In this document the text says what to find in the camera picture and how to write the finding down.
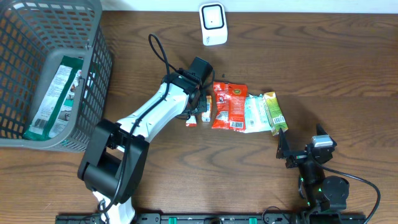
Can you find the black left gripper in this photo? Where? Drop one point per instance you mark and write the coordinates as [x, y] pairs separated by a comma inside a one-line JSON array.
[[203, 105]]

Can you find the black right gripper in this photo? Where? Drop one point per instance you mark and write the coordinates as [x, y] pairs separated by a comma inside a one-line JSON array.
[[297, 157]]

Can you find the green tea drink carton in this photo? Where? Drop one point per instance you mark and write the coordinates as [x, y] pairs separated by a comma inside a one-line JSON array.
[[274, 113]]

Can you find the orange tissue pack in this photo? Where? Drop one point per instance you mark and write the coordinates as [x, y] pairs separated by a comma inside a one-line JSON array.
[[206, 116]]

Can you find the red snack bag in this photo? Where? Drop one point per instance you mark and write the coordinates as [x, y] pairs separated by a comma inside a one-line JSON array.
[[230, 102]]

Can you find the mint wet wipes pack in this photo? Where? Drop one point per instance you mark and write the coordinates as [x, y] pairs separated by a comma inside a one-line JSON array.
[[255, 115]]

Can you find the red chocolate bar wrapper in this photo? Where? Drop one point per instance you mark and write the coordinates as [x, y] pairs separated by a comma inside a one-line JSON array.
[[191, 121]]

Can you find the green white 3M package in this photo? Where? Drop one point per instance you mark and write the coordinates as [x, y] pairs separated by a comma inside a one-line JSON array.
[[55, 110]]

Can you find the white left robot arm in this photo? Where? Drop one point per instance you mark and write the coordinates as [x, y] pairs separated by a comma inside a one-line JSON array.
[[113, 163]]

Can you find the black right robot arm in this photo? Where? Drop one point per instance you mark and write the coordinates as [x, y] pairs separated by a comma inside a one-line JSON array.
[[325, 193]]

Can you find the white barcode scanner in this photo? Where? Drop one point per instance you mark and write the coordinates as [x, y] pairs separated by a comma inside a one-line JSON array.
[[213, 24]]

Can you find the grey plastic mesh basket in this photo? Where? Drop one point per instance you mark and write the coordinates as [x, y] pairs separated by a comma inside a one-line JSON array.
[[36, 37]]

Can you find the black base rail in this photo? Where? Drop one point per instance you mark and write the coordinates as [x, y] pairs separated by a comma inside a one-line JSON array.
[[275, 218]]

